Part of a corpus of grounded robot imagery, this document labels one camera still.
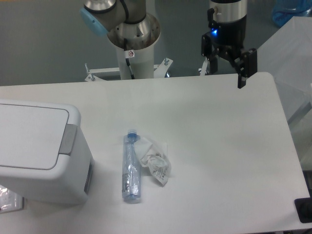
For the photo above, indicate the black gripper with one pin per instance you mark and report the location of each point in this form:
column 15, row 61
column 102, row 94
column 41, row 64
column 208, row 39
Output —
column 228, row 37

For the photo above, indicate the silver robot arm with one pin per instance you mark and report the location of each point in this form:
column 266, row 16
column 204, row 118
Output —
column 134, row 32

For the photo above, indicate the white lidded trash can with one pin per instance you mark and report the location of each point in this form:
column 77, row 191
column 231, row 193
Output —
column 44, row 155

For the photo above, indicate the white hanging tag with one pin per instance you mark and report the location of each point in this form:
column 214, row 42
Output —
column 203, row 70

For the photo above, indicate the blue water jug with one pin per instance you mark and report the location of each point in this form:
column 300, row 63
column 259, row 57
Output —
column 284, row 10

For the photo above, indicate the crumpled white tissue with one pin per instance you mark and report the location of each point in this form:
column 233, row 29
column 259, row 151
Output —
column 146, row 146

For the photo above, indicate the crumpled clear plastic wrapper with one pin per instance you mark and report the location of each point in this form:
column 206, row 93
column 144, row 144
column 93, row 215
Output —
column 159, row 169

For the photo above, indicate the clear plastic water bottle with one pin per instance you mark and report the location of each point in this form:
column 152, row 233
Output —
column 131, row 169

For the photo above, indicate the black clamp at table edge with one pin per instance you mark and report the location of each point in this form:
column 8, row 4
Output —
column 304, row 209

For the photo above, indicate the clear plastic bag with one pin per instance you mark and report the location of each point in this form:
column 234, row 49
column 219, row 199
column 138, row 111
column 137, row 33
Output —
column 10, row 201

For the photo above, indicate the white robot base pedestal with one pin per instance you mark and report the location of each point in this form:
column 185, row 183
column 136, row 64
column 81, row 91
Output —
column 132, row 64

